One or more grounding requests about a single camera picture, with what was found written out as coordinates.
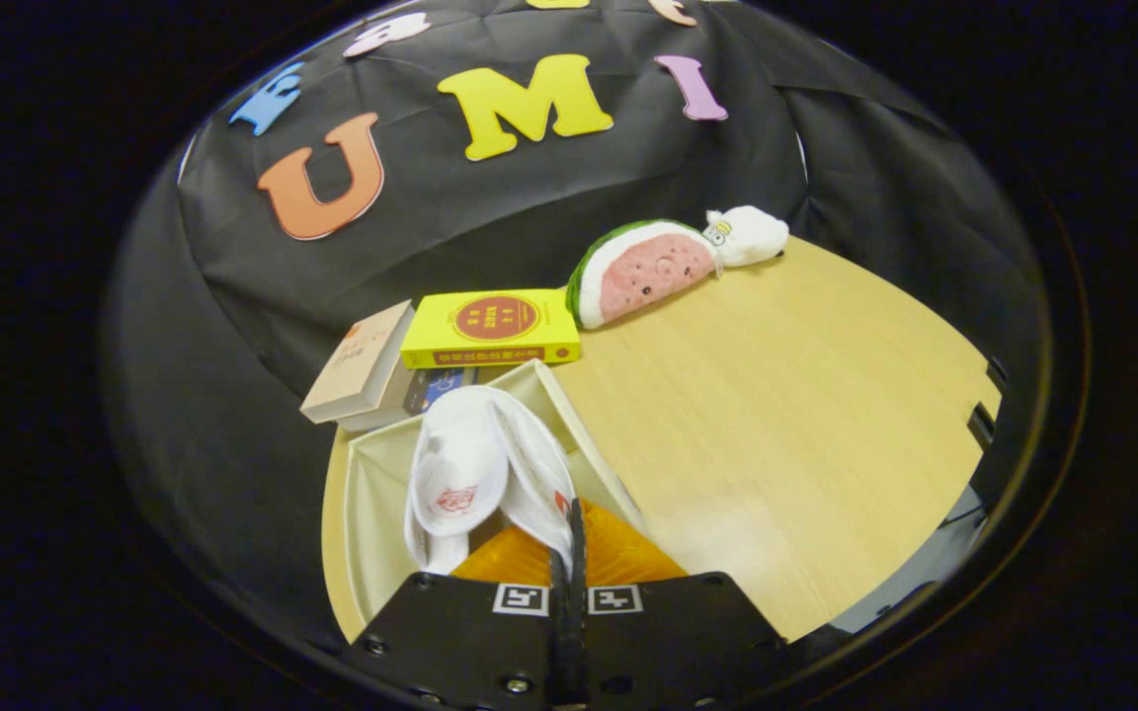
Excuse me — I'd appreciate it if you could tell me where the white book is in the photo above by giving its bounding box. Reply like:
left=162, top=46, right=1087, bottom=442
left=337, top=365, right=424, bottom=433

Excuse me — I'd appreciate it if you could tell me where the yellow book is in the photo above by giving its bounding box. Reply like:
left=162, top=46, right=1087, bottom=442
left=399, top=287, right=582, bottom=370

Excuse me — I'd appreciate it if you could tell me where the watermelon slice plush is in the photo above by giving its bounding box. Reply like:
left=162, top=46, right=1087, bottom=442
left=566, top=219, right=720, bottom=331

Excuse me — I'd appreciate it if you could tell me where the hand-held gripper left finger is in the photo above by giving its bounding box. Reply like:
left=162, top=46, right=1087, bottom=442
left=342, top=523, right=572, bottom=711

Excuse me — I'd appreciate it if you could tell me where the beige book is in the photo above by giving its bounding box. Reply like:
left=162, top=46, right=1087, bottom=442
left=300, top=300, right=417, bottom=426

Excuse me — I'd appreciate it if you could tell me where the white plush toy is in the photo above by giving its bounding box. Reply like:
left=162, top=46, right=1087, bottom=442
left=703, top=205, right=790, bottom=270

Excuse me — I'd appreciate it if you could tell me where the white fabric storage box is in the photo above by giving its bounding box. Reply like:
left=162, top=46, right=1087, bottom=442
left=344, top=358, right=649, bottom=623

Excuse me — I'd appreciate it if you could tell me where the blue book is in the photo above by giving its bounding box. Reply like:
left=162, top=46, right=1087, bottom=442
left=403, top=367, right=479, bottom=416

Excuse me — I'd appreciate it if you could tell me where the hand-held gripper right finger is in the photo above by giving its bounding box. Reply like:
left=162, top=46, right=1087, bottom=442
left=567, top=498, right=792, bottom=711

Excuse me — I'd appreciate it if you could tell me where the white canvas shoe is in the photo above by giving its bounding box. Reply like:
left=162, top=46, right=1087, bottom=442
left=488, top=393, right=580, bottom=576
left=404, top=387, right=512, bottom=576

